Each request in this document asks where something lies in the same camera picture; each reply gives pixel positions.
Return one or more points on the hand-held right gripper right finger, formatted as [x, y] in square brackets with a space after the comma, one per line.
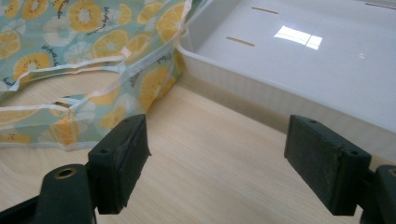
[323, 165]

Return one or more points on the white plastic tray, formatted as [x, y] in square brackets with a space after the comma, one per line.
[311, 77]

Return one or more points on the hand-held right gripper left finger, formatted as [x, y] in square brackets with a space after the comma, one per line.
[116, 161]

